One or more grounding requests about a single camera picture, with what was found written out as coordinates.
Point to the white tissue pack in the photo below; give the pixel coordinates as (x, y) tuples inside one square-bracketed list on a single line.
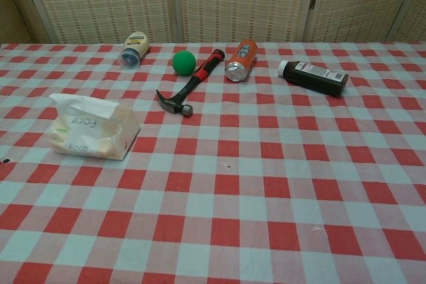
[(100, 134)]

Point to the red white checkered tablecloth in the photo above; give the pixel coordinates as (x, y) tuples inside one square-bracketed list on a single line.
[(233, 181)]

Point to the green ball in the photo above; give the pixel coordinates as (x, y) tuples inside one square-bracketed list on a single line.
[(183, 62)]

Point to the orange soda can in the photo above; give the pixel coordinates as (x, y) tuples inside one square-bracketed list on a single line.
[(242, 61)]

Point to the cream mayonnaise bottle blue cap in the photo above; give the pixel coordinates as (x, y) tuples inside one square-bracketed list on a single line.
[(133, 50)]

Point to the metal screen hinge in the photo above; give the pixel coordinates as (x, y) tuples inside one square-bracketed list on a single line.
[(313, 0)]

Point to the woven folding screen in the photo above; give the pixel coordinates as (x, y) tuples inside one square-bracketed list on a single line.
[(213, 1)]

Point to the red black claw hammer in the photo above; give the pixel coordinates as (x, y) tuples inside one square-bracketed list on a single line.
[(196, 78)]

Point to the dark brown syrup bottle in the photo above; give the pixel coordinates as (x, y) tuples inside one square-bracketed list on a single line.
[(316, 77)]

